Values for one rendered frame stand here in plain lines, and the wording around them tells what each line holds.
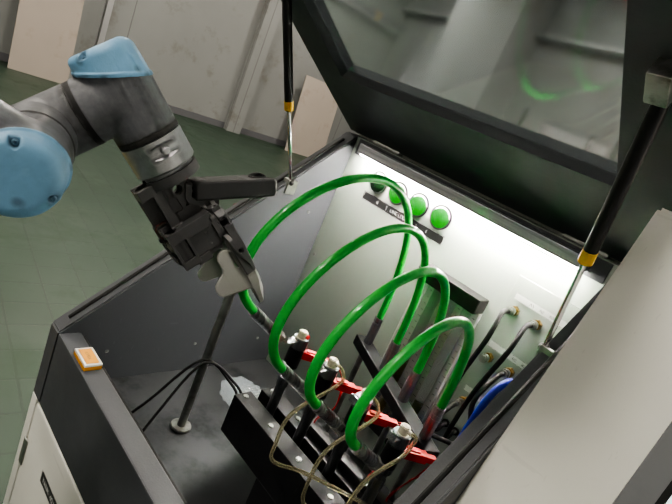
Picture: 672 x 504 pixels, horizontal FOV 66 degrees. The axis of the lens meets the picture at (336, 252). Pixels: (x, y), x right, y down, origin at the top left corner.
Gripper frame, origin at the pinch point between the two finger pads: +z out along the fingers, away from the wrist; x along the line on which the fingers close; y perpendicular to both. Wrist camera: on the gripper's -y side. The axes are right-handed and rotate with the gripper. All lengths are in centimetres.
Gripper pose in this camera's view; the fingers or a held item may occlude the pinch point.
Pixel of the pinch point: (252, 284)
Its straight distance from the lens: 75.3
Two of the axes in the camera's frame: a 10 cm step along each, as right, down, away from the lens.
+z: 3.5, 8.1, 4.7
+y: -7.6, 5.4, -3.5
